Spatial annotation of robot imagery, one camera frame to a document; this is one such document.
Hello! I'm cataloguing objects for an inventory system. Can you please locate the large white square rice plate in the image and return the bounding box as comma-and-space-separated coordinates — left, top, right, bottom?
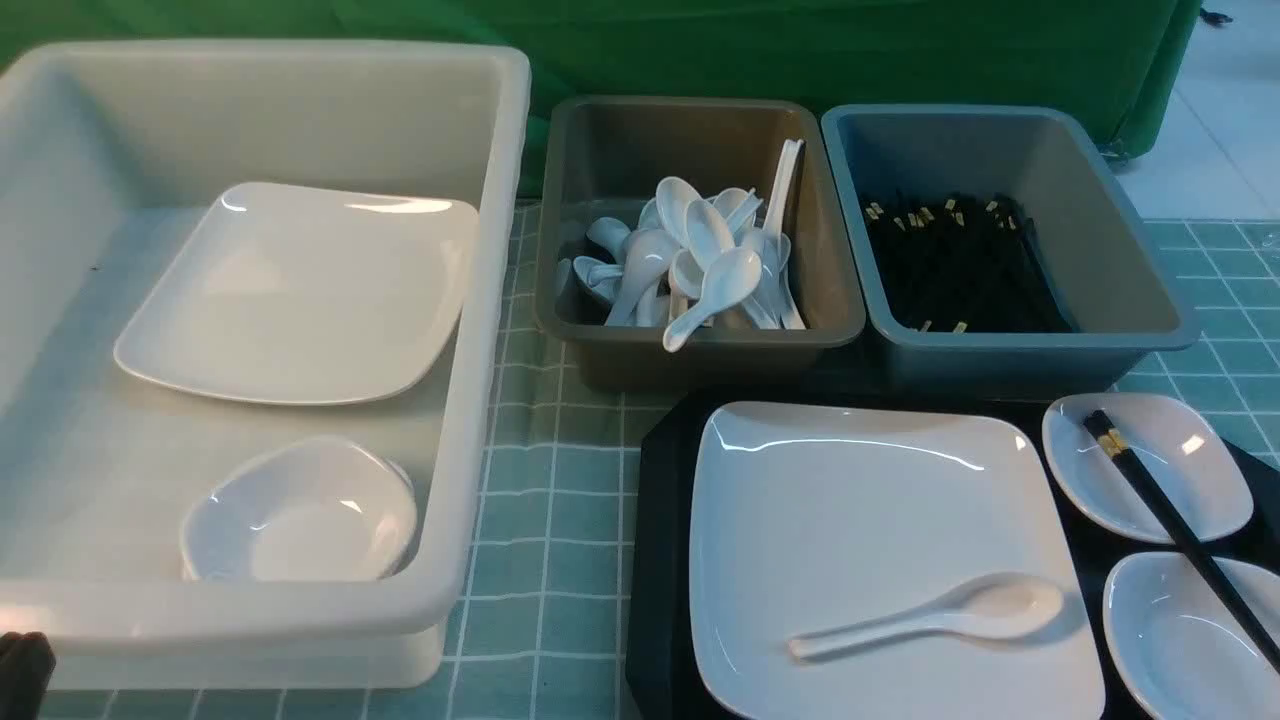
689, 401, 1106, 719

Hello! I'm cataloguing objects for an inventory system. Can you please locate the white ceramic soup spoon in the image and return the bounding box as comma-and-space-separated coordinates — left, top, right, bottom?
786, 571, 1066, 664

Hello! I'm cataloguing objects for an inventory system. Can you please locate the small white dish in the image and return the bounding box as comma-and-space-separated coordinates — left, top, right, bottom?
1041, 392, 1254, 546
1102, 552, 1279, 719

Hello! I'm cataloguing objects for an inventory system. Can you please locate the black chopsticks pair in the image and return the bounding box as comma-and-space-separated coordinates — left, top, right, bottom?
1082, 409, 1279, 671

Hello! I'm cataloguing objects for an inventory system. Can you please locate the white square plate in tub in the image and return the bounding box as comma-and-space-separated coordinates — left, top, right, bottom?
113, 181, 480, 406

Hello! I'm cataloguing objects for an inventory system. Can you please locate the pile of white spoons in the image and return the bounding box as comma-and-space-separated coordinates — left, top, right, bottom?
550, 138, 806, 354

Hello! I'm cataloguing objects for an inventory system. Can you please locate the brown plastic spoon bin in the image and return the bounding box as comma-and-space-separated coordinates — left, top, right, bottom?
532, 96, 867, 395

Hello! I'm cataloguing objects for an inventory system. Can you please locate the green checkered tablecloth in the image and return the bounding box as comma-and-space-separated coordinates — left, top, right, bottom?
3, 204, 1277, 719

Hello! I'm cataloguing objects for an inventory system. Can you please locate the pile of black chopsticks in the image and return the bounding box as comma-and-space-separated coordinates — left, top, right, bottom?
861, 193, 1076, 334

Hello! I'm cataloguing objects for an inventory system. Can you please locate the small white bowl in tub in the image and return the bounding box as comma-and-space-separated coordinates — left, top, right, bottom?
179, 436, 419, 582

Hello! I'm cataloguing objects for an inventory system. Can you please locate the grey-blue plastic chopstick bin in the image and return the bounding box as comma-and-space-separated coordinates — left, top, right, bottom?
820, 104, 1201, 398

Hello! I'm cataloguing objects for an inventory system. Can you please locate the large white plastic tub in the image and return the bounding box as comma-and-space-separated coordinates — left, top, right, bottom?
1, 38, 531, 691

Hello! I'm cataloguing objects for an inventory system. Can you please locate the green backdrop cloth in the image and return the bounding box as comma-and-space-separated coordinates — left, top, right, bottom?
1, 1, 1201, 197

